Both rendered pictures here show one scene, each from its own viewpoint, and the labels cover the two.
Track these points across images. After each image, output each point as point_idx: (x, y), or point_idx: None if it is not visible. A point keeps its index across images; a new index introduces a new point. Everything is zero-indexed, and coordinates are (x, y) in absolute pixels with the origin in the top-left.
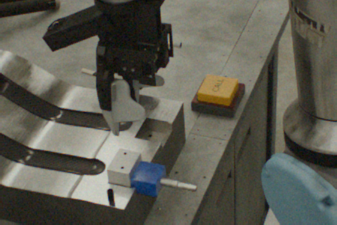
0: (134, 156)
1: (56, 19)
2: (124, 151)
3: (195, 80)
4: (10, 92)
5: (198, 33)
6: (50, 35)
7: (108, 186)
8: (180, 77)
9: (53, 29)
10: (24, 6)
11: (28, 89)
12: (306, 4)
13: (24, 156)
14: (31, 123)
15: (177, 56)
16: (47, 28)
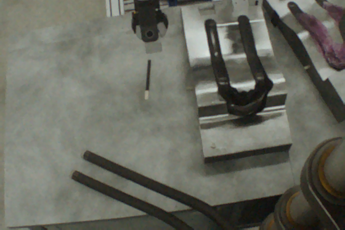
0: None
1: None
2: (235, 4)
3: (132, 39)
4: (221, 76)
5: (86, 58)
6: None
7: (250, 8)
8: (131, 47)
9: None
10: (106, 159)
11: (212, 71)
12: None
13: (250, 54)
14: (230, 61)
15: (112, 58)
16: None
